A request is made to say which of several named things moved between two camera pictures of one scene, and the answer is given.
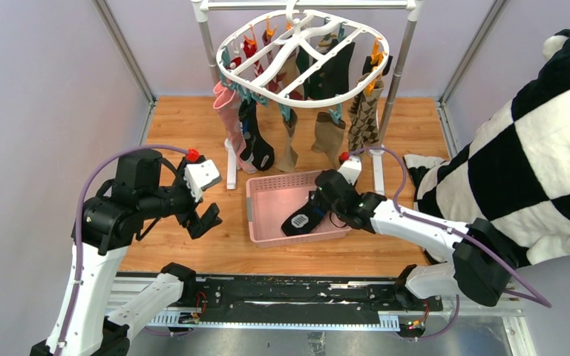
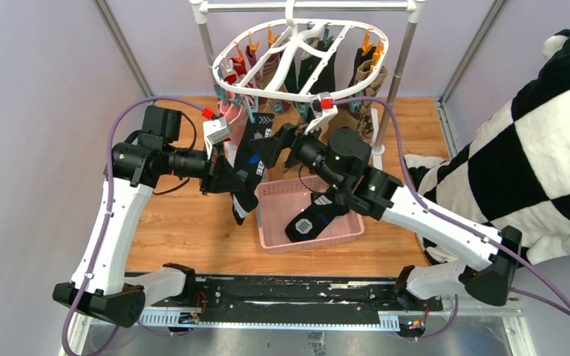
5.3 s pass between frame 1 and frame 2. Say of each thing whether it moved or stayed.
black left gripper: moved
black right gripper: moved
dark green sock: moved
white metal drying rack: stayed
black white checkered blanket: stayed
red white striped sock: moved
